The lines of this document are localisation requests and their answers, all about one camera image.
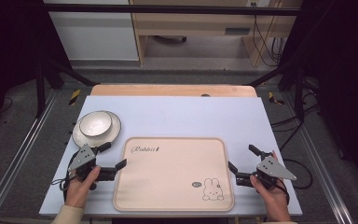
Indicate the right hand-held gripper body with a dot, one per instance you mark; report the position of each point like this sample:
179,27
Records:
275,171

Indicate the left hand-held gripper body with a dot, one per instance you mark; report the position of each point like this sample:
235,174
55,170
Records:
84,157

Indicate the person's right hand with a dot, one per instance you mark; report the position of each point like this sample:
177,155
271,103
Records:
273,199

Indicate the person's left hand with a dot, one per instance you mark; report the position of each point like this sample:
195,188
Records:
80,188

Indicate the white ceramic plate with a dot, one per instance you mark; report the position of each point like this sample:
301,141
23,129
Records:
105,137

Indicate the white ceramic bowl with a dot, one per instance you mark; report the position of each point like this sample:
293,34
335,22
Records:
95,123

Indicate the beige tray with rabbit print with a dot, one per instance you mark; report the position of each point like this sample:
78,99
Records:
171,177

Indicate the yellow black striped tape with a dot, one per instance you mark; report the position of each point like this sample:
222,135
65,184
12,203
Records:
273,98
74,97

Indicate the black stand leg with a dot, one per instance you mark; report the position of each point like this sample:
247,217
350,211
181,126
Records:
40,90
298,93

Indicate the wooden table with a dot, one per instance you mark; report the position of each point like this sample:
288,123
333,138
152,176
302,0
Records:
167,90

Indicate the white cabinet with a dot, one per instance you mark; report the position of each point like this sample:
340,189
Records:
96,37

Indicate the black curtain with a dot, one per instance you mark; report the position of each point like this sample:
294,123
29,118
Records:
9,46
345,77

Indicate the light wooden desk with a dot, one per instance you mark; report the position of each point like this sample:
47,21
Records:
192,25

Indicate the metal floor rail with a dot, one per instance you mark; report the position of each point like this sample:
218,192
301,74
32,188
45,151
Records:
320,161
15,155

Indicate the black horizontal frame bar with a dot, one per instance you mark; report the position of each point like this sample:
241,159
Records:
167,9

